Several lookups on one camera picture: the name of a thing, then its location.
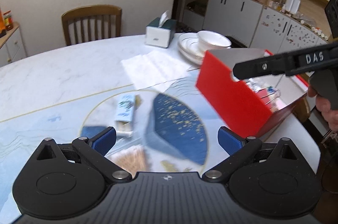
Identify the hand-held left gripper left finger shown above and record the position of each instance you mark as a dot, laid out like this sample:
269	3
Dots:
104	139

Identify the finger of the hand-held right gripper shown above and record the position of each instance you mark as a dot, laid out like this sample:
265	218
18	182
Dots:
277	64

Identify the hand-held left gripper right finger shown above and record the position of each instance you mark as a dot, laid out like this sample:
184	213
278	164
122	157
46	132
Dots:
229	141

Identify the clear pastry packet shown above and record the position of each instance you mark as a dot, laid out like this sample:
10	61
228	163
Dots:
265	90

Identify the red cardboard box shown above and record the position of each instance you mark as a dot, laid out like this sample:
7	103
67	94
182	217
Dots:
229	97

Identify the marble patterned desktop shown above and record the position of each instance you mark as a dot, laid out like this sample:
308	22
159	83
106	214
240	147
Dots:
66	68

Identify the person's right hand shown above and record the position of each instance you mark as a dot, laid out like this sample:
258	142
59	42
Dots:
328	110

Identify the light blue snack packet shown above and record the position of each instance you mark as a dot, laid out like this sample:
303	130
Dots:
124	110

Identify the white cabinet with stickers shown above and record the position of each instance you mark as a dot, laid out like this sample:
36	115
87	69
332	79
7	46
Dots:
290	31

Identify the white bowl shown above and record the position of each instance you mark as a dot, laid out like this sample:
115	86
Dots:
214	40

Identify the white paper napkins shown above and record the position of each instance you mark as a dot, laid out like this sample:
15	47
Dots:
153	68

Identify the stack of white plates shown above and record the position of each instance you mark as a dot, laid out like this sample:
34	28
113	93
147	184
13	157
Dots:
188	48

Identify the green and white tissue box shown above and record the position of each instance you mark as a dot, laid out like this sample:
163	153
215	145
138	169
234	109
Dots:
158	34

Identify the wooden chair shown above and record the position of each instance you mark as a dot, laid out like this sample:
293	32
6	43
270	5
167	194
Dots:
89	20

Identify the white sideboard cabinet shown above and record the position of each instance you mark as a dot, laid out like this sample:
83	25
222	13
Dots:
13	46

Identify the sauce jars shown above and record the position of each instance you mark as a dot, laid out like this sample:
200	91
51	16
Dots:
8	20

